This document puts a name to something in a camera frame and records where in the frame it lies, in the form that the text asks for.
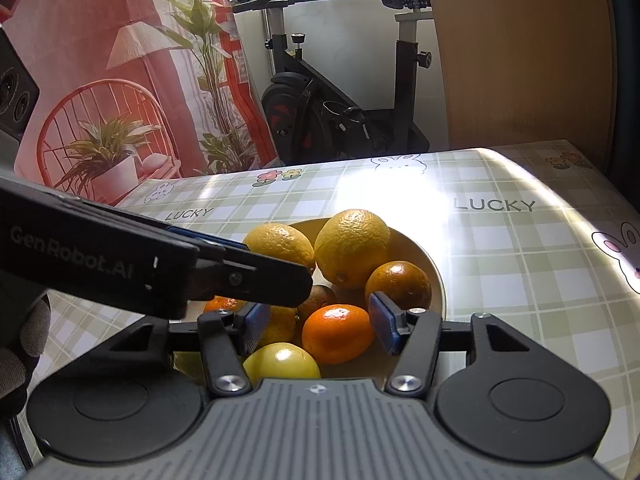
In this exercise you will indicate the green plaid tablecloth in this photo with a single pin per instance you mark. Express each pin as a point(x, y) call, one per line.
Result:
point(525, 285)

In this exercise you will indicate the yellow-green round fruit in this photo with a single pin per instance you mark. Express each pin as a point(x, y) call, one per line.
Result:
point(285, 362)

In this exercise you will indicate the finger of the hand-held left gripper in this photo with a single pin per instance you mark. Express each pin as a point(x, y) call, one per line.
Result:
point(215, 240)
point(270, 280)

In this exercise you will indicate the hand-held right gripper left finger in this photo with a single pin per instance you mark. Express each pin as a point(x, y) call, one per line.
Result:
point(257, 327)

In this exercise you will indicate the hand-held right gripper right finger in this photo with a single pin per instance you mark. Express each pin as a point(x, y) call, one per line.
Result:
point(382, 322)

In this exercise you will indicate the person's left hand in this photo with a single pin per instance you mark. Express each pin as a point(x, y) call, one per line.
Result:
point(20, 340)

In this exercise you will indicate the bright orange tangerine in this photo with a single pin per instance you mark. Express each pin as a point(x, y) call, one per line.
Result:
point(335, 335)
point(225, 304)

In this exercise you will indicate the dull speckled orange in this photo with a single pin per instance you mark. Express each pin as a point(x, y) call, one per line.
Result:
point(397, 282)
point(282, 325)

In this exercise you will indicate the small brown longan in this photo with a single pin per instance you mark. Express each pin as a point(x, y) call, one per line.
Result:
point(320, 300)

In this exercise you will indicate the small yellow lemon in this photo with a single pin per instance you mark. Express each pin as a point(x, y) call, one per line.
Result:
point(280, 245)

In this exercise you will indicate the pink printed wall cloth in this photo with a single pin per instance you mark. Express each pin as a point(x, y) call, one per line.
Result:
point(75, 10)

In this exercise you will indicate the large yellow lemon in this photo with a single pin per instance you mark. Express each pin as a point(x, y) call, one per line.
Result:
point(352, 247)

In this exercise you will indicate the light wooden board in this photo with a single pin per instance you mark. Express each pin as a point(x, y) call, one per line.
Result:
point(525, 60)

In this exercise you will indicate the black exercise bike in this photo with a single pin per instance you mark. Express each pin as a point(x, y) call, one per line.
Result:
point(300, 110)

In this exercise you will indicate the cream round plate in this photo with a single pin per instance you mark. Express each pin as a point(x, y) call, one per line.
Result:
point(410, 250)

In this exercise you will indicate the dark vertical panel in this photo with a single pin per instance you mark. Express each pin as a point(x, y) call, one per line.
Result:
point(627, 60)

